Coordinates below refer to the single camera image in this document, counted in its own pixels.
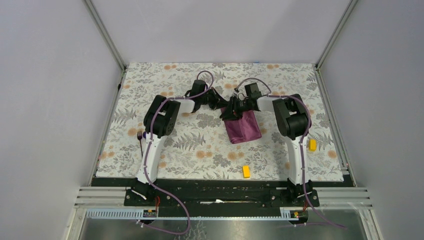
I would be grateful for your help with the yellow block near front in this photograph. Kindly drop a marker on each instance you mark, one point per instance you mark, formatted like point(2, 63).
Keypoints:
point(246, 172)

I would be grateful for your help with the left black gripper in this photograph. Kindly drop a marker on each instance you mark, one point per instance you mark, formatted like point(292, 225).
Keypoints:
point(217, 101)

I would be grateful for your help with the dark purple fork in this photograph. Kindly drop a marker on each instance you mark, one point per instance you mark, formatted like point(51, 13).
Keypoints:
point(140, 136)

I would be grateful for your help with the purple satin napkin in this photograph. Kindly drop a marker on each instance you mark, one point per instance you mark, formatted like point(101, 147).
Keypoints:
point(243, 130)

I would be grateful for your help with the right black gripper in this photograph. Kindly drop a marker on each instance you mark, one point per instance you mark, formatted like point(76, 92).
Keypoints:
point(232, 112)

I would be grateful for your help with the yellow block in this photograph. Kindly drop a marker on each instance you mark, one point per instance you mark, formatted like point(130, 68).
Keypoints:
point(312, 145)
point(246, 172)

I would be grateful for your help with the floral tablecloth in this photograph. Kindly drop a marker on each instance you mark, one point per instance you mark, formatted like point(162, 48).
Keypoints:
point(199, 147)

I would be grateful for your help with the yellow block at right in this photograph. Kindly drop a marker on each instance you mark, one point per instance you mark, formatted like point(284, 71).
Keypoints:
point(312, 145)

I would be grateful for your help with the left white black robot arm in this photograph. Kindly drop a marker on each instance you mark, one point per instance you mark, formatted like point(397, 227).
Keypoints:
point(160, 121)

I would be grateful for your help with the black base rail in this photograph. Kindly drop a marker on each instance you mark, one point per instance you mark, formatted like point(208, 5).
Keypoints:
point(208, 198)

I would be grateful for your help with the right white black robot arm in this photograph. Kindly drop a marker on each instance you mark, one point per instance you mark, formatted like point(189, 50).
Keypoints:
point(293, 122)

